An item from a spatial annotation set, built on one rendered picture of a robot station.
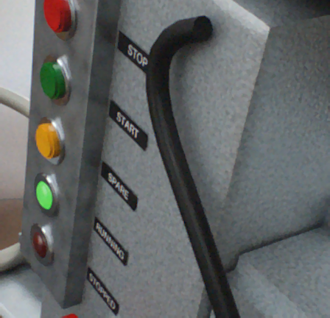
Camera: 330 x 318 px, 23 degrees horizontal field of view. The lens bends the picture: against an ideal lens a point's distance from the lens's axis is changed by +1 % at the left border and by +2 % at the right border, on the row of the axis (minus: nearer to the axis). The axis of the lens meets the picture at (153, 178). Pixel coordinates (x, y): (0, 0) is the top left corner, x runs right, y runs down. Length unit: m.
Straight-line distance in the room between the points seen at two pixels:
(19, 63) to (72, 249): 3.03
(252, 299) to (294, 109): 0.12
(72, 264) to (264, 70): 0.27
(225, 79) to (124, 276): 0.21
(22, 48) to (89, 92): 3.22
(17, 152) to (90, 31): 2.55
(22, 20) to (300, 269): 3.55
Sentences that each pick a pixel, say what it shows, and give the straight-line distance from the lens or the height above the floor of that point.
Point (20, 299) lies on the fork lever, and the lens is 1.12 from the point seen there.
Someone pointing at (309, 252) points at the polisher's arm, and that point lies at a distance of 0.53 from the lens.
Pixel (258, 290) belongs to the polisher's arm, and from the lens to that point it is 0.51.
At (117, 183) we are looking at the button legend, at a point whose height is 1.42.
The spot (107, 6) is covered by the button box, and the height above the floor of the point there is 1.54.
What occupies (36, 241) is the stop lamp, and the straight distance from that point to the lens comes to 0.66.
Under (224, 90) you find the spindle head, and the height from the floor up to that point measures 1.54.
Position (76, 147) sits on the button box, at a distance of 0.57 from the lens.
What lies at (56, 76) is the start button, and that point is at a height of 1.48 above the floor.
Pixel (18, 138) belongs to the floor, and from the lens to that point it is 3.15.
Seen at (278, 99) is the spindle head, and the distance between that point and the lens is 0.45.
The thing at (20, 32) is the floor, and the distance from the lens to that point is 3.89.
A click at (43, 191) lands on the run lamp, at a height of 1.37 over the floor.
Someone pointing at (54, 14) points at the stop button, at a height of 1.52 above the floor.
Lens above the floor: 1.76
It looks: 36 degrees down
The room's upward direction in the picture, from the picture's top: 10 degrees clockwise
